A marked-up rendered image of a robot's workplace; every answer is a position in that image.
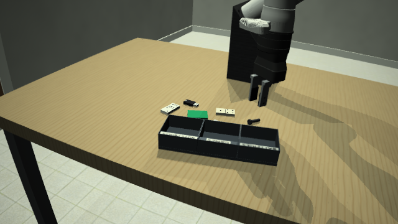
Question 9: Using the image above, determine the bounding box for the black usb stick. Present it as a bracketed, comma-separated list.
[183, 100, 198, 107]

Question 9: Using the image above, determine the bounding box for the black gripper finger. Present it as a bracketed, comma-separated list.
[248, 74, 262, 101]
[258, 80, 275, 107]

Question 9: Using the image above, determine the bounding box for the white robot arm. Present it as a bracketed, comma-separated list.
[241, 0, 303, 19]

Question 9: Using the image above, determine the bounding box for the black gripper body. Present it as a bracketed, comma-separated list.
[239, 5, 295, 83]

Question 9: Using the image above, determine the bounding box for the dark grey rack of labelled bins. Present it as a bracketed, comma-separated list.
[158, 114, 280, 166]

